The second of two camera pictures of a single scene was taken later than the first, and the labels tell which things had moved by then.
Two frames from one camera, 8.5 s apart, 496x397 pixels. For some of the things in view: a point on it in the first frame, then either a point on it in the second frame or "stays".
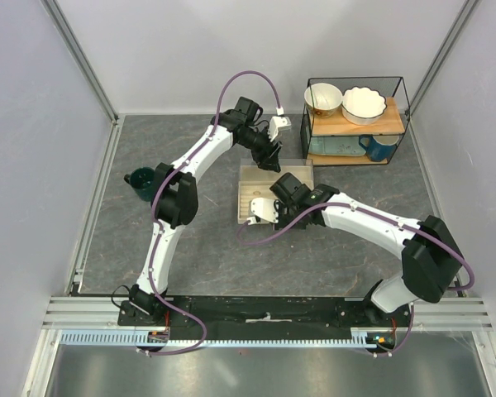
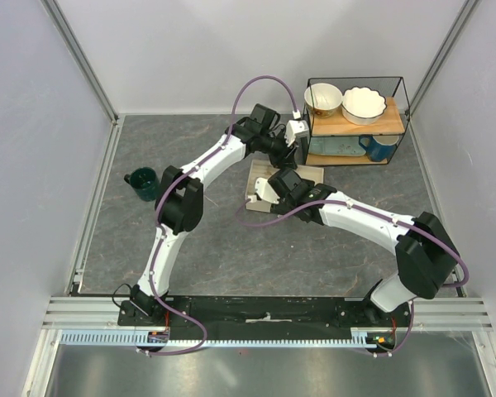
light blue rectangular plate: [336, 145] stays
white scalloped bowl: [362, 106] stays
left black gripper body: [259, 145] → [279, 153]
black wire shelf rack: [354, 121] stays
